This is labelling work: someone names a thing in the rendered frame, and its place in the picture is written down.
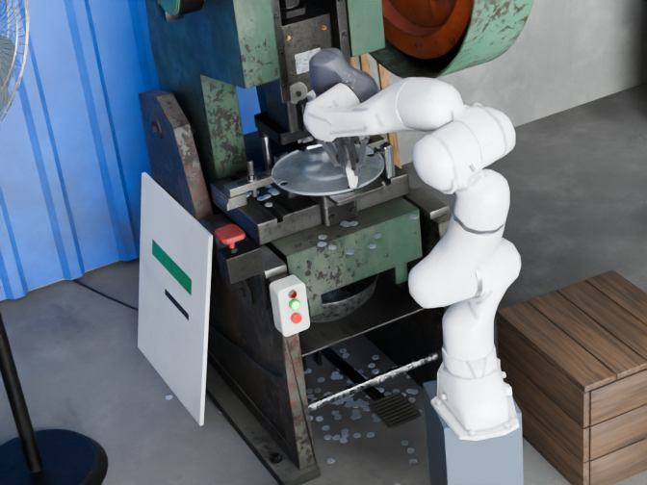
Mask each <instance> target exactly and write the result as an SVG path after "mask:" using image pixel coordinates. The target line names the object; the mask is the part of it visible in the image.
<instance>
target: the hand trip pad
mask: <svg viewBox="0 0 647 485"><path fill-rule="evenodd" d="M215 236H216V237H217V238H218V239H219V240H220V241H221V242H222V243H224V244H228V247H229V248H231V249H232V248H235V242H238V241H241V240H243V239H244V238H245V236H246V235H245V232H244V231H243V230H242V229H241V228H240V227H239V226H238V225H236V224H233V223H232V224H229V225H226V226H223V227H221V228H218V229H217V230H215Z"/></svg>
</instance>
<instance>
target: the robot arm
mask: <svg viewBox="0 0 647 485"><path fill-rule="evenodd" d="M309 76H310V81H311V86H312V90H311V91H310V92H308V93H307V99H308V101H309V102H307V103H306V106H305V111H304V115H303V122H304V124H305V126H306V129H307V130H308V131H309V132H310V133H311V134H312V136H313V137H314V138H315V139H317V141H318V142H319V143H320V144H321V145H322V146H323V148H324V150H325V152H326V153H327V155H328V157H329V159H330V160H331V162H332V163H333V165H334V166H340V167H341V168H342V170H343V173H344V175H345V176H348V178H349V186H350V188H351V189H356V186H357V182H358V178H357V176H358V175H359V171H360V170H359V167H362V166H363V165H364V161H365V154H366V146H367V143H368V142H369V138H370V135H376V134H383V133H392V132H400V131H417V132H420V131H421V132H429V131H435V130H436V131H435V132H433V133H432V134H430V135H426V136H425V137H424V138H422V139H421V140H419V141H418V142H417V143H416V144H415V146H414V148H413V153H412V159H413V165H414V168H415V170H416V172H417V173H418V175H419V177H420V178H421V179H422V180H423V181H424V182H425V183H426V184H428V185H430V186H432V187H434V188H436V189H437V190H439V191H441V192H443V193H453V192H455V201H454V204H453V212H452V215H451V219H450V222H449V225H448V229H447V232H446V233H445V235H444V236H443V237H442V239H441V240H440V241H439V242H438V244H437V245H436V246H434V248H433V249H432V250H431V251H430V253H429V254H428V255H427V256H426V257H425V259H423V260H422V261H421V262H420V263H419V264H417V265H416V266H415V267H414V268H412V269H411V270H410V272H409V275H408V286H409V292H410V294H411V295H412V297H413V298H414V300H415V301H416V302H417V303H418V304H420V305H421V306H422V307H423V308H435V307H444V306H447V305H450V304H452V305H451V306H450V307H449V308H448V309H447V311H446V312H445V314H444V316H443V318H442V323H443V346H442V357H443V362H442V364H441V366H440V368H439V370H438V372H437V396H436V397H435V398H434V399H433V400H432V401H431V402H430V404H431V405H432V406H433V407H434V409H435V410H436V411H437V412H438V413H439V415H440V416H441V417H442V418H443V420H444V421H445V422H446V423H447V424H448V426H449V427H450V428H451V429H452V431H453V432H454V433H455V434H456V436H457V437H458V438H459V439H463V440H472V441H478V440H483V439H488V438H493V437H498V436H502V435H505V434H507V433H509V432H511V431H513V430H514V429H516V428H518V427H519V423H518V420H517V416H516V411H515V407H514V403H513V399H512V391H511V387H510V386H509V384H505V383H504V381H503V378H505V372H504V371H501V367H500V359H498V358H497V357H496V348H495V346H494V343H493V338H494V316H495V313H496V310H497V307H498V304H499V302H500V300H501V299H502V297H503V295H504V293H505V291H506V289H507V287H508V286H509V285H510V284H511V283H512V282H513V281H514V280H515V279H516V278H517V277H518V274H519V271H520V267H521V258H520V255H519V253H518V251H517V250H516V248H515V246H514V245H513V243H511V242H509V241H507V240H506V239H504V238H502V235H503V231H504V228H505V220H506V216H507V212H508V208H509V187H508V184H507V181H506V180H505V179H504V177H503V176H502V175H501V174H500V173H498V172H496V171H493V170H491V169H484V170H482V169H483V168H484V167H486V166H489V165H490V164H492V163H493V162H495V161H496V160H500V159H501V158H502V157H503V156H504V155H505V154H507V153H508V152H509V151H510V150H512V148H513V147H514V145H515V131H514V128H513V126H512V123H511V121H510V119H509V118H508V117H507V116H506V115H505V114H503V113H502V112H500V111H498V110H496V109H494V108H492V107H484V106H482V105H481V104H480V103H477V102H476V103H475V104H474V105H473V106H472V107H470V106H467V105H464V104H463V102H462V99H461V96H460V94H459V92H458V91H457V90H456V89H455V88H454V87H453V86H452V85H450V84H448V83H445V82H442V81H440V80H437V79H433V78H427V77H418V78H417V77H409V78H404V79H400V80H398V81H395V82H393V83H392V84H391V85H389V86H388V87H386V88H385V89H383V90H381V91H379V89H378V85H377V83H376V81H375V79H374V78H373V77H372V76H371V75H370V74H369V73H368V72H365V71H362V70H359V69H356V68H353V67H351V66H350V64H349V63H348V62H347V60H346V59H345V57H344V56H343V54H342V52H341V51H340V50H339V49H337V48H333V47H331V48H324V49H322V50H320V51H319V52H317V53H316V54H315V55H313V56H312V57H311V59H310V61H309ZM358 137H359V140H360V142H361V145H360V153H359V159H357V154H356V150H355V145H354V142H355V141H356V139H357V138H358ZM332 141H333V142H334V143H335V146H336V149H337V151H338V153H337V151H336V149H335V148H334V146H333V144H332ZM345 146H346V148H347V150H348V152H349V161H348V158H347V153H346V148H345Z"/></svg>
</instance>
